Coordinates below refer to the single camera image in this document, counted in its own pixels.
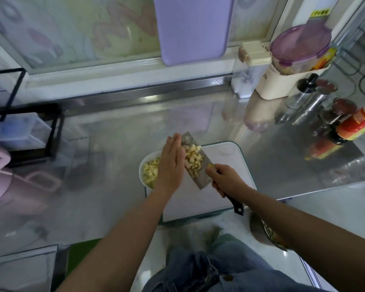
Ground person's right hand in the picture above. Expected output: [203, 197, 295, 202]
[206, 163, 251, 203]

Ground person's left hand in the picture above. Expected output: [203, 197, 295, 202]
[152, 132, 186, 198]

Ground pile of diced potato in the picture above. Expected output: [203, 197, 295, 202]
[142, 143, 204, 189]

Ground white bowl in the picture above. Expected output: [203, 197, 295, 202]
[138, 150, 165, 192]

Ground steel cleaver knife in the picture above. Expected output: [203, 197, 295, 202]
[180, 132, 245, 216]

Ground person's left forearm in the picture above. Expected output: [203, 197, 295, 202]
[58, 188, 171, 292]

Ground person's right forearm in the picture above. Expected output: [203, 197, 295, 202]
[240, 188, 365, 292]

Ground metal bowl with scraps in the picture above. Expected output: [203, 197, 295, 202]
[249, 213, 292, 252]

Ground person's blue jeans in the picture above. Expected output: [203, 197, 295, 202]
[141, 233, 329, 292]

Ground white cutting board green rim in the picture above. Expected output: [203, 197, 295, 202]
[145, 141, 258, 223]

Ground cream plastic canister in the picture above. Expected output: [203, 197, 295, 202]
[255, 64, 329, 100]

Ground clear container cream lid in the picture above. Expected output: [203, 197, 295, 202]
[230, 41, 272, 99]

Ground glass bottle black cap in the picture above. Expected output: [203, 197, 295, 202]
[286, 73, 320, 110]

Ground black metal rack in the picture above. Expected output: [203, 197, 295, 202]
[0, 68, 67, 167]

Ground green mat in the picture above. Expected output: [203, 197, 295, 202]
[66, 238, 103, 277]

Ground clear plastic bottle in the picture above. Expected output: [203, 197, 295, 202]
[328, 150, 365, 187]

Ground glass jar red lid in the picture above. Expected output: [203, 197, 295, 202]
[319, 98, 358, 127]

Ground sauce bottle red label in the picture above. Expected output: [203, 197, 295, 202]
[325, 103, 365, 145]

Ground purple plastic cutting board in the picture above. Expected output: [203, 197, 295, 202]
[152, 0, 236, 66]

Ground purple lid food container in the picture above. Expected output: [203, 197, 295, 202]
[269, 23, 338, 75]

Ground clear plastic storage box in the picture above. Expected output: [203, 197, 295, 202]
[0, 112, 52, 151]

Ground pink kettle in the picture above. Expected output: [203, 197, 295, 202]
[0, 142, 63, 217]

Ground steel bin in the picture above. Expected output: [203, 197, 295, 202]
[0, 244, 58, 292]

